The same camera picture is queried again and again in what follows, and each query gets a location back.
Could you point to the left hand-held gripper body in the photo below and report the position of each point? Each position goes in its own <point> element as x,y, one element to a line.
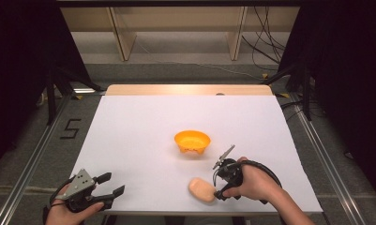
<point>78,185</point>

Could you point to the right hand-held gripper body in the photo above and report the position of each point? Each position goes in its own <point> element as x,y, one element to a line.
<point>228,173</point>

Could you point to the peach oval sponge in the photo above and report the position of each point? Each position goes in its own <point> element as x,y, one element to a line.
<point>202,189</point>

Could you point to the person's right hand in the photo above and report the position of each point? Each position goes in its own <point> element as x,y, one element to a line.
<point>256,184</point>

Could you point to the person's left hand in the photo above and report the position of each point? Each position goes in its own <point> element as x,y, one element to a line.
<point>67,215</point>

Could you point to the orange plastic bowl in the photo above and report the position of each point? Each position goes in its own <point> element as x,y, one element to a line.
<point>192,141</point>

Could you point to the white table mat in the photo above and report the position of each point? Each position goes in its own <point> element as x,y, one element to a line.
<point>163,156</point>

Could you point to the dark round table grommet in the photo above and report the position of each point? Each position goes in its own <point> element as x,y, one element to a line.
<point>220,93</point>

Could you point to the black tripod stand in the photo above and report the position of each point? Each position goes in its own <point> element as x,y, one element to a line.
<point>301,84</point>
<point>54,90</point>

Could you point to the black curtain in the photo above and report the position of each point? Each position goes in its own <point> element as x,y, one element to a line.
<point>23,68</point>
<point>348,78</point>

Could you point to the light wooden shelf unit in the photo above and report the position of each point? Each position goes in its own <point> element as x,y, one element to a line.
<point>176,28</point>

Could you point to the metal floor rail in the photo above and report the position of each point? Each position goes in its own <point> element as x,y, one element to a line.
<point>327,159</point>
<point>29,162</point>

